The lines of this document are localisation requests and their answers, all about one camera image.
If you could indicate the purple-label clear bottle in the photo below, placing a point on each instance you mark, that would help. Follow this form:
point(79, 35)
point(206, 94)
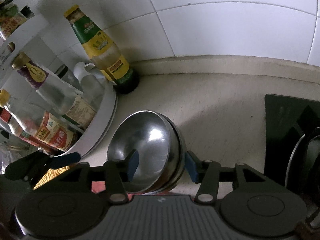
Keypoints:
point(63, 98)

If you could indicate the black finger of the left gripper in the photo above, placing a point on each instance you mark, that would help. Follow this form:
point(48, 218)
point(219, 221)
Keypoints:
point(64, 160)

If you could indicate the white rotating condiment tray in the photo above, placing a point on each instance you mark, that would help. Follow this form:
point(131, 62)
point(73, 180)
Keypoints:
point(18, 87)

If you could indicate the steel bowl back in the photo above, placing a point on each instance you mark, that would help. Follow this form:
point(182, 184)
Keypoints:
point(174, 167)

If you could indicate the yellow chenille mat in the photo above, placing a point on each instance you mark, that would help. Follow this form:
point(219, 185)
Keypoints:
point(51, 174)

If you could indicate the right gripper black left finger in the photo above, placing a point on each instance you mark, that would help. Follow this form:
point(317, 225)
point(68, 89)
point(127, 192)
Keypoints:
point(118, 172)

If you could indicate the black gas stove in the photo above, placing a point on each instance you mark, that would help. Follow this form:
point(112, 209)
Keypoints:
point(292, 144)

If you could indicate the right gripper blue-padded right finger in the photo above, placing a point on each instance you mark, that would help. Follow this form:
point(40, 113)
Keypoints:
point(206, 173)

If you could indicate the red cloth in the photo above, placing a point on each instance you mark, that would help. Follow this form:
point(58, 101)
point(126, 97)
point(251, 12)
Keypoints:
point(99, 187)

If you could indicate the yellow-green sesame oil bottle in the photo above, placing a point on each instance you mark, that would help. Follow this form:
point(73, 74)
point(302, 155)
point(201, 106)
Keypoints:
point(103, 51)

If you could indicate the steel bowl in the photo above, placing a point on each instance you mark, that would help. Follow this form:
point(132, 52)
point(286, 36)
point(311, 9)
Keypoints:
point(174, 167)
point(149, 134)

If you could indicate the red-label soy sauce bottle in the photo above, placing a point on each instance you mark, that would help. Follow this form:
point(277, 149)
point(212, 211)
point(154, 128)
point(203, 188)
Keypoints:
point(17, 131)

